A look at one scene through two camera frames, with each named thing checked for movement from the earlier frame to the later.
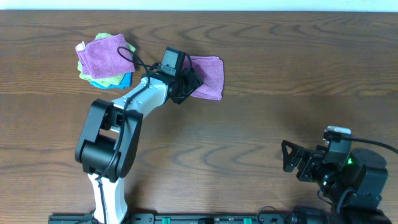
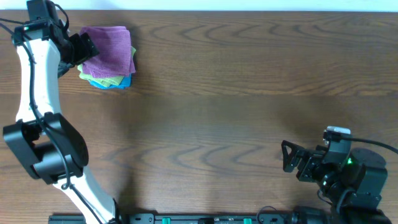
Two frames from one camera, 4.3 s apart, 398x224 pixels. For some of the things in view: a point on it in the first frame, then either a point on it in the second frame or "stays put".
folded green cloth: x=115 y=79 stays put
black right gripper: x=311 y=160 stays put
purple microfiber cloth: x=211 y=71 → x=115 y=59
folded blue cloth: x=125 y=82 stays put
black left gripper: x=194 y=82 → x=84 y=54
